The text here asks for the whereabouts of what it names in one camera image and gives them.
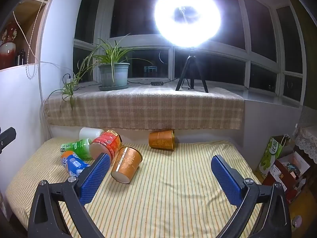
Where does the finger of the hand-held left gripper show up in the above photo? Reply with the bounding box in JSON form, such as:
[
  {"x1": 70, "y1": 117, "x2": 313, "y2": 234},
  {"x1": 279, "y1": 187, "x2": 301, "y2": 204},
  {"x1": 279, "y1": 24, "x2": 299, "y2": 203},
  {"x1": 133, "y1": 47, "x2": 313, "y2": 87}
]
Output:
[{"x1": 0, "y1": 127, "x2": 17, "y2": 155}]

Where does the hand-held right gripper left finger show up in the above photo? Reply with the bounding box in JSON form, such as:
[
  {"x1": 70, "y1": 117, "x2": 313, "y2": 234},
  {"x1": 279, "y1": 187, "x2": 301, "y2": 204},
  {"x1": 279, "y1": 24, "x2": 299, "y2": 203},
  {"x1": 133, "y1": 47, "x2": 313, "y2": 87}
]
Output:
[{"x1": 28, "y1": 153, "x2": 111, "y2": 238}]

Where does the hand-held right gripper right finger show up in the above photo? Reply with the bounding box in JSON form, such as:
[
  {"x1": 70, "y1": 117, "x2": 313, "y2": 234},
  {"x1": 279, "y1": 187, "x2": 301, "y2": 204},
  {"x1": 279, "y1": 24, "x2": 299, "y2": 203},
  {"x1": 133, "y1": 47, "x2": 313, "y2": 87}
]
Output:
[{"x1": 211, "y1": 155, "x2": 292, "y2": 238}]

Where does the orange paper cup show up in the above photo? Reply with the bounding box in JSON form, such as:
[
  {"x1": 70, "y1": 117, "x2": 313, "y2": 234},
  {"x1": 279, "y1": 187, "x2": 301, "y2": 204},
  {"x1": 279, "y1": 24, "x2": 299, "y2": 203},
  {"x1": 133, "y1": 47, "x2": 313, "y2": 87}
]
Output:
[
  {"x1": 149, "y1": 130, "x2": 176, "y2": 151},
  {"x1": 111, "y1": 146, "x2": 143, "y2": 184}
]

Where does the red paper cup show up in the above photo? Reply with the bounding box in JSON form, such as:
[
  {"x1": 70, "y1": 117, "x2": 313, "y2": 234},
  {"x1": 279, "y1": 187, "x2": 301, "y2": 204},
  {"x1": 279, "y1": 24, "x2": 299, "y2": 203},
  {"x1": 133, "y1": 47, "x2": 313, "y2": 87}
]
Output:
[{"x1": 89, "y1": 130, "x2": 122, "y2": 164}]

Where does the white plastic cup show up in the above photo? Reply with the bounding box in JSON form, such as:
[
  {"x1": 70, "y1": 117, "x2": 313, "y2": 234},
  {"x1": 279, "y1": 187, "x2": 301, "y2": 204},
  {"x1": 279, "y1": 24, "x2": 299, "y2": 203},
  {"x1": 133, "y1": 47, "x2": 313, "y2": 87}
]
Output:
[{"x1": 79, "y1": 127, "x2": 105, "y2": 142}]

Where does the blue orange-capped bottle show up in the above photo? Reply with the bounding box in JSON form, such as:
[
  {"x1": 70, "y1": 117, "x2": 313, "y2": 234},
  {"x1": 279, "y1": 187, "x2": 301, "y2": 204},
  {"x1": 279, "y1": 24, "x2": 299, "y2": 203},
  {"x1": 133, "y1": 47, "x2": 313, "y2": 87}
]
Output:
[{"x1": 61, "y1": 151, "x2": 93, "y2": 177}]

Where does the green plastic bottle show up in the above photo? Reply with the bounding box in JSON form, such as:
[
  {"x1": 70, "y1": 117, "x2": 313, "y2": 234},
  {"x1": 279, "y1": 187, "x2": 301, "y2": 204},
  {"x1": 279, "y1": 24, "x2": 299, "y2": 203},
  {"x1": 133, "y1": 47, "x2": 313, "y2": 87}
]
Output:
[{"x1": 60, "y1": 138, "x2": 94, "y2": 160}]

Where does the green white paper bag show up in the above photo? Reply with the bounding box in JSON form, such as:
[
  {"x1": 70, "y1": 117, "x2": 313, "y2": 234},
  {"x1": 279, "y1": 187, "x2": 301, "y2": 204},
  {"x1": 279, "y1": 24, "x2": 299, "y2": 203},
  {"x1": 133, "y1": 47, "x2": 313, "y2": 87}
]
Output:
[{"x1": 258, "y1": 135, "x2": 290, "y2": 178}]

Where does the red cardboard box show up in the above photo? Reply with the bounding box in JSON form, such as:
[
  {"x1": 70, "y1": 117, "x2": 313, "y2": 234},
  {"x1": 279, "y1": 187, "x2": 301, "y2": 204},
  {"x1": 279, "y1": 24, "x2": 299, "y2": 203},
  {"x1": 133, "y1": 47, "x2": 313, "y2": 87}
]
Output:
[{"x1": 262, "y1": 153, "x2": 311, "y2": 204}]

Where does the yellow striped bed sheet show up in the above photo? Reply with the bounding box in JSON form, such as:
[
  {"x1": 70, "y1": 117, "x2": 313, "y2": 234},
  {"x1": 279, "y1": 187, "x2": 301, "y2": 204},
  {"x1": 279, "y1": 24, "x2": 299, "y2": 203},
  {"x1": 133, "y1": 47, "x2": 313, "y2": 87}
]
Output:
[{"x1": 5, "y1": 136, "x2": 263, "y2": 238}]

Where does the dark glass bottle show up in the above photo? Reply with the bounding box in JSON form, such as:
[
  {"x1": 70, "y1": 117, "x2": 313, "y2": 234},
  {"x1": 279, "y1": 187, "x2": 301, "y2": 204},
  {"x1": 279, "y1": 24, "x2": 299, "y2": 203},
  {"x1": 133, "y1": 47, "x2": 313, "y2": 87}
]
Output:
[{"x1": 16, "y1": 49, "x2": 27, "y2": 66}]

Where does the red ceramic vase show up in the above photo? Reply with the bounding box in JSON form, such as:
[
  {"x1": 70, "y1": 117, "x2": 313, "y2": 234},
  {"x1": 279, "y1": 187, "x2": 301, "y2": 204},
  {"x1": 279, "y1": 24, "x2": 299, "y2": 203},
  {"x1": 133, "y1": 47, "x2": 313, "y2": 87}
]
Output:
[{"x1": 0, "y1": 22, "x2": 18, "y2": 70}]

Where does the plaid beige cloth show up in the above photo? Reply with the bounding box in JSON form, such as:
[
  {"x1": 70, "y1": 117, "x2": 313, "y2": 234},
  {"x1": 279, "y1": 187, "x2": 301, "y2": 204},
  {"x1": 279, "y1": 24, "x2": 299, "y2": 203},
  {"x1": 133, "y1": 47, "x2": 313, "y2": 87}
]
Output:
[{"x1": 43, "y1": 81, "x2": 245, "y2": 131}]

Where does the grey-green plant saucer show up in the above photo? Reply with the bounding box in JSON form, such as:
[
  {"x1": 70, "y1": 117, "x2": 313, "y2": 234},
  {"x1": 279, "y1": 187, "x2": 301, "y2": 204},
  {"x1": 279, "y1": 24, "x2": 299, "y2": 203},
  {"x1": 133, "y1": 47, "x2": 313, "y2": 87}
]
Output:
[{"x1": 98, "y1": 83, "x2": 130, "y2": 91}]

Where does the white lace cloth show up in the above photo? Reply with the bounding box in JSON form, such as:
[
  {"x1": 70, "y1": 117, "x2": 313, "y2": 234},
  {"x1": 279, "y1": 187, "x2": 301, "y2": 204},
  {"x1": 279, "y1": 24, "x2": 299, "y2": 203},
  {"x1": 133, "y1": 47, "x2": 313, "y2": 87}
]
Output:
[{"x1": 294, "y1": 126, "x2": 317, "y2": 157}]

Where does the potted spider plant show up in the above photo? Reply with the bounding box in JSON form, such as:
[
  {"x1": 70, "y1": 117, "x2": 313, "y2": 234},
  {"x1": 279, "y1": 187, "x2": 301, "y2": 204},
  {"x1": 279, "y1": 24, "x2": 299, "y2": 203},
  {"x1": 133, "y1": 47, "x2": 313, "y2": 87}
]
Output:
[{"x1": 48, "y1": 33, "x2": 152, "y2": 111}]

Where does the black tripod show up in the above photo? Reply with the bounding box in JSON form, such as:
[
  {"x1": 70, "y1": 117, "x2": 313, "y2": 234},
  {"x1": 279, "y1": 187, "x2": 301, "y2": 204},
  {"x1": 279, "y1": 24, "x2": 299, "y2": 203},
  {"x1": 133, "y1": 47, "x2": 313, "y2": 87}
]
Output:
[{"x1": 175, "y1": 47, "x2": 209, "y2": 94}]

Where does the wooden shelf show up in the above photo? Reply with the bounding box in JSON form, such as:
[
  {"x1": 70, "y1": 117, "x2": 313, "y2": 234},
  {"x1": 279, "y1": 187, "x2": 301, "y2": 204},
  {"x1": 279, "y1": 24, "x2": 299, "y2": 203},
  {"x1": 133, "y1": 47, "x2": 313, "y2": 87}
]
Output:
[{"x1": 0, "y1": 0, "x2": 59, "y2": 70}]

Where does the black power cable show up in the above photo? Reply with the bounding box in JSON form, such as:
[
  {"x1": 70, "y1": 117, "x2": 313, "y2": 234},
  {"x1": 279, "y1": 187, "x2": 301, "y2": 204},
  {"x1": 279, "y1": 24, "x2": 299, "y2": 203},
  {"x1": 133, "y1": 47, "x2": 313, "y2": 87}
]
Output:
[{"x1": 127, "y1": 78, "x2": 179, "y2": 85}]

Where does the white window frame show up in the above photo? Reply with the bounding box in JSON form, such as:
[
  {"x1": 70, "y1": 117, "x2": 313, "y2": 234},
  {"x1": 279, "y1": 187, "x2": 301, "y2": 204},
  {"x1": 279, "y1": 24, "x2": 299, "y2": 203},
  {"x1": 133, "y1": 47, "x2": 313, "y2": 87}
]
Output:
[{"x1": 73, "y1": 0, "x2": 306, "y2": 105}]

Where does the ring light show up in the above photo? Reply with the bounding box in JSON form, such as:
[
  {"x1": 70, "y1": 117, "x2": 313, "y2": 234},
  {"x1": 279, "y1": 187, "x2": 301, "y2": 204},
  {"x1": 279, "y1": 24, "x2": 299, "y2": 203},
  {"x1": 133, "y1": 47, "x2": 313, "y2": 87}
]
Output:
[{"x1": 154, "y1": 0, "x2": 222, "y2": 48}]

